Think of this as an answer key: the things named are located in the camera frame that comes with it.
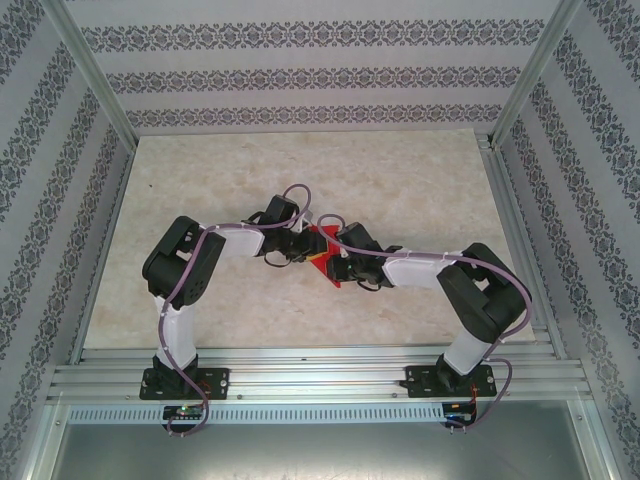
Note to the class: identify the red square paper sheet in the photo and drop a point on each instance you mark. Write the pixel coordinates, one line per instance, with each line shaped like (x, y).
(322, 269)

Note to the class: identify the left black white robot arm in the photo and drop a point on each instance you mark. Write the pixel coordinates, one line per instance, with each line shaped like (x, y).
(180, 265)

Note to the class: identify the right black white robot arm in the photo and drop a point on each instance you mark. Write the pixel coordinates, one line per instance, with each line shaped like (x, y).
(485, 295)

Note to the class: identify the grey metal sheet tray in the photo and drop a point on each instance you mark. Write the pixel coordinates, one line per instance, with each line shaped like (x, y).
(320, 450)

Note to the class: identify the small circuit board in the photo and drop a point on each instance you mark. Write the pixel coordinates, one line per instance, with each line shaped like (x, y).
(182, 411)
(457, 415)

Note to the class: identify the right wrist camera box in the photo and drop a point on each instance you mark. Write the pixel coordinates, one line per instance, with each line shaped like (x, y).
(344, 255)

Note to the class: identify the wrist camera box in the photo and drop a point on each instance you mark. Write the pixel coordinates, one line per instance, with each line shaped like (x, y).
(344, 255)
(303, 223)

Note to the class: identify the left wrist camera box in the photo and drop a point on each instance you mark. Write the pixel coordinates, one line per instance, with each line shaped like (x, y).
(303, 223)

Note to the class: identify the aluminium mounting rail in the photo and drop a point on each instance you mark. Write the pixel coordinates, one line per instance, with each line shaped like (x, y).
(310, 372)

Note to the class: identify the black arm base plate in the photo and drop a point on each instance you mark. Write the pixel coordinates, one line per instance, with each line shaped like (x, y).
(415, 380)
(220, 382)

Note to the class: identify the aluminium side rail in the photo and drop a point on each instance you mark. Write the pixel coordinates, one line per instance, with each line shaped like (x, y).
(510, 210)
(111, 225)

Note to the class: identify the aluminium frame post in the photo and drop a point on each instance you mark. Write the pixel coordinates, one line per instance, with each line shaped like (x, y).
(90, 65)
(539, 65)

